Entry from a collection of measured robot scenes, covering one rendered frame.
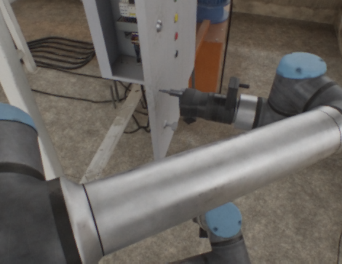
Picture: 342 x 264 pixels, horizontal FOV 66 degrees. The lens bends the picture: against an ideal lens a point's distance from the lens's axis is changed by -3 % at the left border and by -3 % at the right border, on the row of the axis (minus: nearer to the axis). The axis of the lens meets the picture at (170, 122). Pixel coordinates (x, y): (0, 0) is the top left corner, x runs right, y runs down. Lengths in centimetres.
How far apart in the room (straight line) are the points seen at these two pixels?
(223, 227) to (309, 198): 110
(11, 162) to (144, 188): 15
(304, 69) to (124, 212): 43
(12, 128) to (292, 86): 49
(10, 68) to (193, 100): 55
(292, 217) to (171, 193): 140
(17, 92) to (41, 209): 70
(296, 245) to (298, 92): 114
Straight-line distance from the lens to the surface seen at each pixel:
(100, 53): 124
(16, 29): 252
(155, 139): 82
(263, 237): 158
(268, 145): 39
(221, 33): 171
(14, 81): 95
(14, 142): 37
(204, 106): 68
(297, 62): 60
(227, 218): 73
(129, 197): 30
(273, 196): 170
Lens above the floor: 144
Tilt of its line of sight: 48 degrees down
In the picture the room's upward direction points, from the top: 2 degrees counter-clockwise
